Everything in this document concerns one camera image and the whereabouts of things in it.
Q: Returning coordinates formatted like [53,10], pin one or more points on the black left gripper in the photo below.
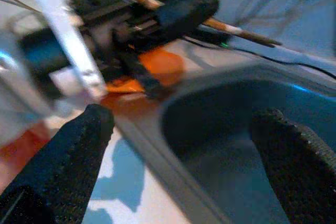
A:
[113,11]

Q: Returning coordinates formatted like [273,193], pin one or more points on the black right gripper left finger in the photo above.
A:
[60,161]

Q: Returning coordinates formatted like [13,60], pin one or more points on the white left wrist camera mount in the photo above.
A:
[68,37]

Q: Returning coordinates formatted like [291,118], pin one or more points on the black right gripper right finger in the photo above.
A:
[296,169]

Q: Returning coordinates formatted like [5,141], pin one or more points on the orange plastic plate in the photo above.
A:
[168,66]
[15,153]

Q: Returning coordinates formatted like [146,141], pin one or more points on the wooden chopstick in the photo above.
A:
[236,28]

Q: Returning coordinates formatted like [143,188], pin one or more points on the black power adapter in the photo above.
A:
[210,36]

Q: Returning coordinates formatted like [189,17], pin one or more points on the stainless steel sink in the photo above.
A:
[204,119]

